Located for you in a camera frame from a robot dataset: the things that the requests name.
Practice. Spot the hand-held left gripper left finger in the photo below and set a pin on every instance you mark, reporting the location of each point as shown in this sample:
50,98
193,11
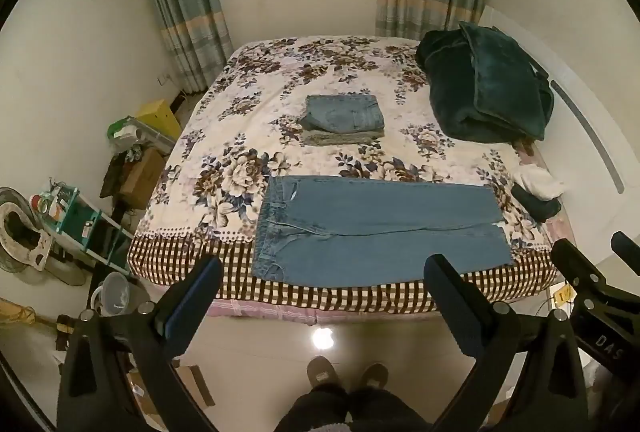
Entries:
192,307

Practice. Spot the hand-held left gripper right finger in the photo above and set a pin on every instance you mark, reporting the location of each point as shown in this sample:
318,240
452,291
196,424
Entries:
450,307

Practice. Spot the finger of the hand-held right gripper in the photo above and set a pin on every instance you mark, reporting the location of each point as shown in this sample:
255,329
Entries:
627,249
575,264

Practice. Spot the blue denim pants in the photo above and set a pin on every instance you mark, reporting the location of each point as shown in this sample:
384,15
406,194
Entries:
375,232
340,112

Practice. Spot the folded grey pants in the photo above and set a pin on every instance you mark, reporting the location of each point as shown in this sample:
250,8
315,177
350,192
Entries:
340,138

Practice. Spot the folded blue denim pants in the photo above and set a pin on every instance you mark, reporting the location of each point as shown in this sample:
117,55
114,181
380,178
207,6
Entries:
340,112

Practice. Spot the dark cloth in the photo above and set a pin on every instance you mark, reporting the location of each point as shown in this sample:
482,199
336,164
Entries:
540,209

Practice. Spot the white bucket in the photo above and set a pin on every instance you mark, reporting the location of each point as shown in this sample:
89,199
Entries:
117,294

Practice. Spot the flat cardboard piece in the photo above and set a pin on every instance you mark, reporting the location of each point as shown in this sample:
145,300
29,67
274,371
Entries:
195,384

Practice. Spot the white cloth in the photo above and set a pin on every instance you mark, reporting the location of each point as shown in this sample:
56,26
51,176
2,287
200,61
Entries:
537,182

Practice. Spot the person's right slipper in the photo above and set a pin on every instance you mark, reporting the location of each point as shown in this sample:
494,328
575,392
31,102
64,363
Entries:
374,377

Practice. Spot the person's slipper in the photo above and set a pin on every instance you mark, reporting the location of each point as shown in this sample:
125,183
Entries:
322,374
374,377

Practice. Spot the brown cardboard box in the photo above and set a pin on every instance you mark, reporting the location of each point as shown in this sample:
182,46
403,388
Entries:
142,174

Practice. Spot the green storage rack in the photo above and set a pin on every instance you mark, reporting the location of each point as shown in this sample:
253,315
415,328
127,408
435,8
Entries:
80,217

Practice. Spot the person's left slipper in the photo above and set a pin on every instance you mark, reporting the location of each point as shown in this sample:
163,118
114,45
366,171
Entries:
322,374

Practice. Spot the person's dark trousers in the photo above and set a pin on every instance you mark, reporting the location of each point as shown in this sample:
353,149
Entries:
350,412

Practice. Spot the white headboard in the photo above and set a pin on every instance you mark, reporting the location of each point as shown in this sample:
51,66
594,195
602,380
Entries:
600,77

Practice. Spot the green and white clutter box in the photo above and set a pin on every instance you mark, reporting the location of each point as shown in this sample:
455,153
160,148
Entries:
135,135

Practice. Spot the standing fan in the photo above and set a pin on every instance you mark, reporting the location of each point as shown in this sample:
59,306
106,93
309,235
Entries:
20,232

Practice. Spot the yellow box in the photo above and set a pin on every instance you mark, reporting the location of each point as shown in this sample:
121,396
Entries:
157,117

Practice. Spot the dark green plush blanket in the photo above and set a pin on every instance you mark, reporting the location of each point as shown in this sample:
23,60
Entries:
490,87

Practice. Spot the bed with floral sheet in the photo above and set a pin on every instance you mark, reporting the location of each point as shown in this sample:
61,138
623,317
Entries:
260,77

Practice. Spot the wall outlet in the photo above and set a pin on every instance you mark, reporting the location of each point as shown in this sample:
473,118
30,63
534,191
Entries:
165,80

